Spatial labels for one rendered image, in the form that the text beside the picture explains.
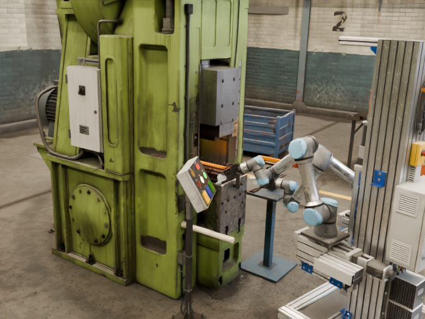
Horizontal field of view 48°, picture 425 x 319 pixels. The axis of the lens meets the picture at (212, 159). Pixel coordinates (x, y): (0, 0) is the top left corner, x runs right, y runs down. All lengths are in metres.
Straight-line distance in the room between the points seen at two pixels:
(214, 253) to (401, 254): 1.50
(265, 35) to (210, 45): 8.44
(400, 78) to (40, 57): 7.80
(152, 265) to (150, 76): 1.48
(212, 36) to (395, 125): 1.48
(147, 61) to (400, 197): 1.94
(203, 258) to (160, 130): 1.12
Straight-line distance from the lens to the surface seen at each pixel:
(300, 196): 3.33
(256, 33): 12.09
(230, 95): 3.58
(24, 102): 9.59
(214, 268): 3.89
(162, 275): 3.87
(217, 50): 3.63
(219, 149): 3.98
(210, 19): 3.55
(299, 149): 2.86
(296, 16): 11.60
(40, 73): 9.76
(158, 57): 3.47
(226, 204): 3.69
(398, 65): 2.86
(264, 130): 7.43
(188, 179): 2.99
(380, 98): 2.92
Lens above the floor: 2.11
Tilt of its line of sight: 16 degrees down
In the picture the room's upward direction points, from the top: 2 degrees clockwise
